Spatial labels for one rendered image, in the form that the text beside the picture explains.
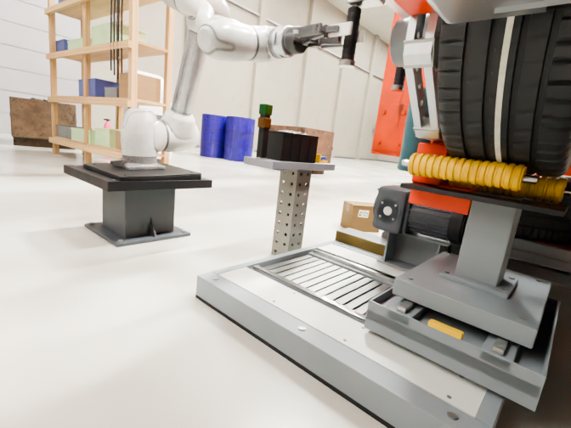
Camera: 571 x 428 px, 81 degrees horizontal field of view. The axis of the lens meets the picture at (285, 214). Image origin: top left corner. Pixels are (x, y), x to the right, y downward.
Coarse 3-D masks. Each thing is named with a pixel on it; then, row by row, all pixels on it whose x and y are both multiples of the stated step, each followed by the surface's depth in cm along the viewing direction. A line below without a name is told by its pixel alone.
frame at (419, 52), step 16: (416, 16) 69; (432, 16) 67; (416, 32) 70; (432, 32) 67; (416, 48) 70; (432, 48) 68; (416, 64) 71; (432, 64) 69; (416, 80) 76; (432, 80) 72; (416, 96) 78; (432, 96) 75; (416, 112) 81; (432, 112) 78; (416, 128) 84; (432, 128) 82
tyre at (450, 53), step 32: (448, 32) 61; (480, 32) 58; (512, 32) 55; (544, 32) 53; (448, 64) 64; (480, 64) 60; (512, 64) 57; (544, 64) 55; (448, 96) 67; (480, 96) 63; (512, 96) 60; (544, 96) 58; (448, 128) 72; (480, 128) 68; (512, 128) 65; (544, 128) 61; (512, 160) 74; (544, 160) 68
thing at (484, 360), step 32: (384, 320) 81; (416, 320) 76; (448, 320) 82; (544, 320) 88; (416, 352) 76; (448, 352) 72; (480, 352) 67; (512, 352) 67; (544, 352) 73; (480, 384) 68; (512, 384) 64
